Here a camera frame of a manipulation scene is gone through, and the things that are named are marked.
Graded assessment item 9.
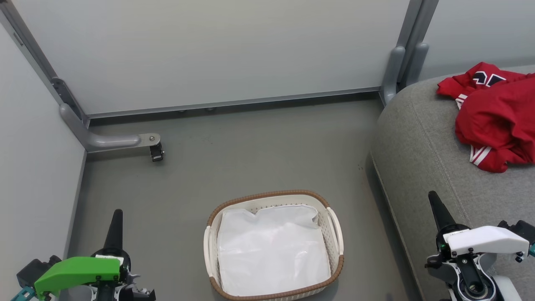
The grey partition post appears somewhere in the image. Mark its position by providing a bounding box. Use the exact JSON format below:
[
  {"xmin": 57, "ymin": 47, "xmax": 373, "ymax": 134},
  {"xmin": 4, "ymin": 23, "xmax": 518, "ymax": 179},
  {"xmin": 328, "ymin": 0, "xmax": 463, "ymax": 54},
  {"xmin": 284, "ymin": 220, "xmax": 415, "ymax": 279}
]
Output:
[
  {"xmin": 0, "ymin": 0, "xmax": 89, "ymax": 126},
  {"xmin": 378, "ymin": 0, "xmax": 440, "ymax": 106}
]

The black caster wheel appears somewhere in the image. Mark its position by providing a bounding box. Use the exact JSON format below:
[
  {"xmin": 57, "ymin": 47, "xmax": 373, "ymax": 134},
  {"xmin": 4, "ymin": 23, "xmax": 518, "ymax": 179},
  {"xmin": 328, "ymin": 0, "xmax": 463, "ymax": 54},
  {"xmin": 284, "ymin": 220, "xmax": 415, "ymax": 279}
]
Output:
[{"xmin": 149, "ymin": 142, "xmax": 165, "ymax": 163}]

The red sports jersey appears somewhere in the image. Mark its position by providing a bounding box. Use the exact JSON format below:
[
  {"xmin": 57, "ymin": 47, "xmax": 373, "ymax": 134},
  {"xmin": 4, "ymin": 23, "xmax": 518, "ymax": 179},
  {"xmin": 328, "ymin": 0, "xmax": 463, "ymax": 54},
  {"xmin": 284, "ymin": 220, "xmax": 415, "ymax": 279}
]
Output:
[{"xmin": 437, "ymin": 62, "xmax": 535, "ymax": 173}]

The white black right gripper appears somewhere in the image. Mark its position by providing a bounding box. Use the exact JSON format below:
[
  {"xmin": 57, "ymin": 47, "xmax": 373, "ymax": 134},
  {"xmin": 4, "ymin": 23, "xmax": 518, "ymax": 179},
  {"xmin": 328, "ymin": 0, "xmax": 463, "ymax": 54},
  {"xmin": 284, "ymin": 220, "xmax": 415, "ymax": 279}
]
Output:
[{"xmin": 425, "ymin": 191, "xmax": 530, "ymax": 301}]

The grey fabric sofa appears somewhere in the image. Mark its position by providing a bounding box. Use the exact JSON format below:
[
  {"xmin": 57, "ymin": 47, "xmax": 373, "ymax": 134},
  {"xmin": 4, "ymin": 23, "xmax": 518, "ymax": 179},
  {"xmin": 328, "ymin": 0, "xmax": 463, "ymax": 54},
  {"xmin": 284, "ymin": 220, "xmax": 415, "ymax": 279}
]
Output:
[{"xmin": 369, "ymin": 65, "xmax": 535, "ymax": 301}]

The cream laundry basket brown rim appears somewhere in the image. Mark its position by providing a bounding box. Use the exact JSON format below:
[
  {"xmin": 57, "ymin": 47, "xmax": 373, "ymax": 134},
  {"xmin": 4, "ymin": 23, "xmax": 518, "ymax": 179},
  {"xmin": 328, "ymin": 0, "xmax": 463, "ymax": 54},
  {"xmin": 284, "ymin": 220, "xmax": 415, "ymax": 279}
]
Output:
[{"xmin": 203, "ymin": 189, "xmax": 345, "ymax": 301}]

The grey partition base rail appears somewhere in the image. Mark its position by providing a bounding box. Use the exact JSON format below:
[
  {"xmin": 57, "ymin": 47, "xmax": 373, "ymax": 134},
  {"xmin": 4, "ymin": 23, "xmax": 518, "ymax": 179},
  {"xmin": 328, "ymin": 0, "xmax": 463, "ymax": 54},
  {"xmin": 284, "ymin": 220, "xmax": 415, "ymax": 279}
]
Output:
[{"xmin": 85, "ymin": 86, "xmax": 383, "ymax": 120}]

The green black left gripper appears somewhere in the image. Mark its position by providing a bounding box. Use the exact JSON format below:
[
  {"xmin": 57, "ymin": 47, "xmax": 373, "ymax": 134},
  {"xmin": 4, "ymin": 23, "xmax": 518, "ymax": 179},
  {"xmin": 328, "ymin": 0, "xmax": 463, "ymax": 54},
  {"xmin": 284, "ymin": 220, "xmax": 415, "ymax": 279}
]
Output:
[{"xmin": 34, "ymin": 209, "xmax": 156, "ymax": 301}]

